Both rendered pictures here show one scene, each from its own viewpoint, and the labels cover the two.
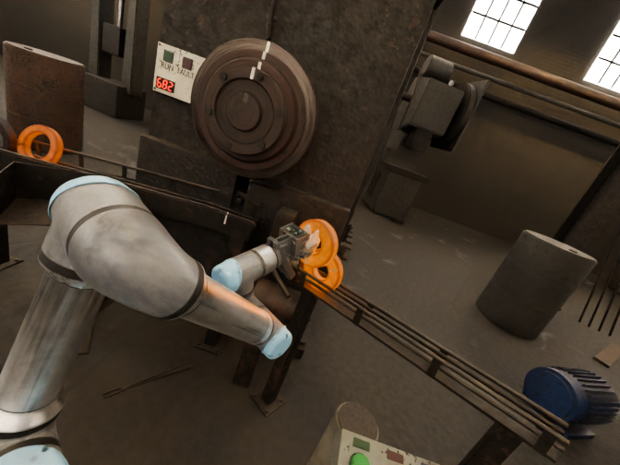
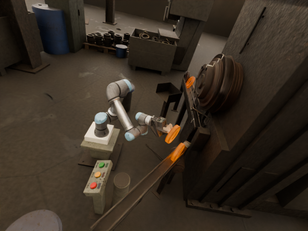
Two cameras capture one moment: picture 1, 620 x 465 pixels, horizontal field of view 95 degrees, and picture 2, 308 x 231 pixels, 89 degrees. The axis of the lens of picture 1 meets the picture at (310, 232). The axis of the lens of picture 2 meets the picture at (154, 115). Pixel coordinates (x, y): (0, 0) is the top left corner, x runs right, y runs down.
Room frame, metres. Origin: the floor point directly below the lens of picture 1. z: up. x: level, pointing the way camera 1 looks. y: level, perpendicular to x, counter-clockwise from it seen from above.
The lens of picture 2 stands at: (0.62, -0.86, 1.64)
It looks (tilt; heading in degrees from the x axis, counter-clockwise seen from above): 39 degrees down; 86
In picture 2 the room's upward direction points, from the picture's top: 14 degrees clockwise
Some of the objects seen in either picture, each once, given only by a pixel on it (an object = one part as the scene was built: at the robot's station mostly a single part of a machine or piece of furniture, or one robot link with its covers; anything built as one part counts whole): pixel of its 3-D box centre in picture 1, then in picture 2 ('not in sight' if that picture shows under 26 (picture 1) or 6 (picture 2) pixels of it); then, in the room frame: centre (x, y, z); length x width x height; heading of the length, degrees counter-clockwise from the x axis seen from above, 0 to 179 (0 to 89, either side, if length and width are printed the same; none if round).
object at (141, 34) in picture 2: not in sight; (151, 51); (0.46, 3.10, 0.39); 1.03 x 0.83 x 0.79; 4
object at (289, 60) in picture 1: (254, 113); (213, 84); (1.12, 0.35, 1.11); 0.47 x 0.06 x 0.47; 90
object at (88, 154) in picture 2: not in sight; (101, 146); (0.20, 0.26, 0.13); 0.40 x 0.40 x 0.26; 0
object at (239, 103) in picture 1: (245, 112); (202, 81); (1.02, 0.35, 1.11); 0.28 x 0.06 x 0.28; 90
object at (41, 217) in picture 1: (56, 268); (163, 110); (0.85, 0.86, 0.36); 0.26 x 0.20 x 0.72; 125
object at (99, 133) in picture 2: not in sight; (101, 129); (0.20, 0.26, 0.41); 0.15 x 0.15 x 0.10
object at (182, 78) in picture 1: (186, 77); not in sight; (1.23, 0.69, 1.15); 0.26 x 0.02 x 0.18; 90
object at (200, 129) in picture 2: (280, 235); (199, 140); (1.13, 0.11, 0.68); 0.11 x 0.08 x 0.24; 0
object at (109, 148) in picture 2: not in sight; (101, 137); (0.20, 0.26, 0.28); 0.32 x 0.32 x 0.04; 0
